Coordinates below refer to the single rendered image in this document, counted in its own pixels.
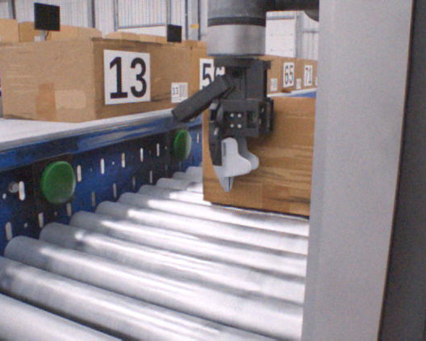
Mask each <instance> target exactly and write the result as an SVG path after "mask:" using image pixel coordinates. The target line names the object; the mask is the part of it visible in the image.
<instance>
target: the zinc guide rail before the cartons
mask: <svg viewBox="0 0 426 341"><path fill-rule="evenodd" d="M315 91H316V88H311V89H305V90H300V91H291V93H274V94H268V95H267V97H270V96H275V97H286V96H291V95H296V94H301V93H302V94H305V93H313V92H315ZM173 109H174V108H172V109H166V110H156V111H150V112H145V113H139V114H129V115H124V116H118V117H113V118H107V119H98V120H93V121H89V122H86V123H77V124H72V125H66V126H61V127H52V128H46V129H41V130H36V131H31V132H21V133H16V134H11V135H6V136H0V149H5V148H9V147H13V146H17V145H26V144H29V143H33V142H38V141H42V140H50V139H54V138H59V137H63V136H71V135H75V134H80V133H85V132H92V131H97V130H101V129H106V128H111V127H118V126H122V125H128V124H133V123H140V122H145V121H149V120H154V119H162V118H167V117H172V116H173V115H172V113H171V110H173Z"/></svg>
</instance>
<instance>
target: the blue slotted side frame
mask: <svg viewBox="0 0 426 341"><path fill-rule="evenodd" d="M202 113H203V112H202ZM202 113H201V114H200V116H199V117H198V118H196V119H195V120H194V121H191V122H190V123H179V124H178V123H177V122H176V120H175V118H174V116H172V117H167V118H162V119H154V120H149V121H145V122H140V123H133V124H128V125H122V126H118V127H111V128H106V129H101V130H97V131H92V132H85V133H80V134H75V135H71V136H63V137H59V138H54V139H50V140H42V141H38V142H33V143H29V144H26V145H17V146H13V147H9V148H5V149H0V257H4V252H5V250H6V246H7V244H8V243H9V242H10V241H11V240H12V239H14V238H15V237H17V236H20V235H23V236H27V237H30V238H33V239H36V240H38V239H39V235H40V233H41V231H42V229H43V228H44V227H45V226H46V225H48V224H50V223H52V222H56V223H60V224H62V225H67V226H69V223H70V219H71V217H72V216H73V215H74V214H76V213H78V212H80V211H85V212H89V213H93V214H94V211H95V210H96V208H97V207H98V205H99V204H100V203H102V202H104V201H109V202H114V203H116V202H117V201H118V199H119V197H120V196H121V195H122V194H123V193H125V192H132V193H137V192H138V191H139V190H140V188H141V187H143V186H144V185H150V186H156V183H157V181H158V180H159V179H162V178H166V179H172V177H173V175H174V173H176V172H184V173H185V172H186V170H187V168H188V167H189V166H197V167H199V164H200V163H201V162H202V161H203V129H202ZM182 125H188V133H189V135H190V137H191V151H190V153H189V155H188V159H186V160H184V161H181V162H180V171H179V163H176V164H174V165H171V164H170V129H171V128H173V127H179V126H182ZM198 133H199V143H197V134H198ZM157 144H158V145H159V155H158V156H157ZM141 149H142V150H143V160H142V161H141V155H140V151H141ZM150 151H151V152H150ZM69 152H70V153H71V154H72V160H73V169H74V172H75V177H76V185H75V200H74V201H72V202H70V205H71V215H70V217H69V216H68V212H67V204H66V205H62V206H60V207H58V208H56V209H52V210H51V211H46V212H44V213H43V219H44V226H43V227H40V224H39V216H38V213H37V212H36V206H35V197H34V191H33V182H32V162H33V161H36V160H40V159H43V158H48V157H53V156H56V155H59V154H63V153H69ZM123 153H124V157H125V166H123V159H122V155H123ZM191 156H193V165H191ZM132 157H133V158H132ZM102 159H103V161H104V173H103V174H102V173H101V160H102ZM113 163H114V164H113ZM78 165H80V172H81V180H80V181H78V176H77V166H78ZM166 166H167V176H166ZM91 168H92V171H90V170H91ZM150 171H151V172H152V182H151V183H150ZM158 173H159V174H158ZM133 177H135V189H134V190H133V185H132V179H133ZM142 180H143V181H142ZM21 181H22V182H23V183H24V195H25V197H24V199H23V200H20V198H19V191H18V192H11V191H9V188H8V187H9V184H10V183H11V182H16V183H17V184H19V182H21ZM114 184H115V187H116V197H114ZM124 186H125V187H124ZM92 192H94V194H95V205H94V206H93V205H92ZM104 193H105V195H104ZM4 194H6V197H5V198H3V195H4ZM81 201H82V205H81V204H80V203H81ZM55 212H56V214H55V215H54V213H55ZM7 223H10V224H11V235H12V237H11V240H7V236H6V224H7ZM25 223H27V226H26V227H24V224H25Z"/></svg>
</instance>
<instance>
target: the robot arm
mask: <svg viewBox="0 0 426 341"><path fill-rule="evenodd" d="M207 4H208V28H207V55H208V56H210V57H216V58H214V59H213V67H224V68H225V75H221V76H219V77H218V78H216V79H215V80H213V81H212V82H211V83H210V84H208V85H206V86H205V87H203V88H202V89H201V90H200V91H198V92H197V93H195V94H194V95H192V96H191V97H189V98H188V99H185V100H183V101H181V102H180V103H179V104H178V105H176V107H175V108H174V109H173V110H171V113H172V115H173V116H174V118H175V120H176V122H177V123H178V124H179V123H190V122H191V121H194V120H195V119H196V118H198V117H199V116H200V114H201V113H202V112H204V111H205V110H207V109H208V108H209V107H210V111H209V151H210V154H211V158H212V164H213V168H214V170H215V173H216V175H217V178H218V180H219V182H220V184H221V186H222V188H223V190H224V192H230V190H231V187H232V184H233V181H234V177H235V176H238V175H246V174H247V173H248V172H249V171H251V170H255V169H256V168H257V167H258V166H259V159H258V157H257V156H254V155H252V154H251V153H249V152H248V151H247V142H246V137H251V136H255V137H258V136H259V134H268V133H270V131H272V130H273V104H274V99H270V97H267V78H268V70H271V66H272V61H265V60H259V59H258V58H256V57H259V56H264V55H266V13H267V12H275V11H303V12H304V14H305V15H306V16H307V17H308V18H309V19H312V20H314V21H316V22H318V23H319V10H320V0H207ZM270 108H271V119H270V120H269V116H270ZM225 134H226V136H225V137H224V135H225Z"/></svg>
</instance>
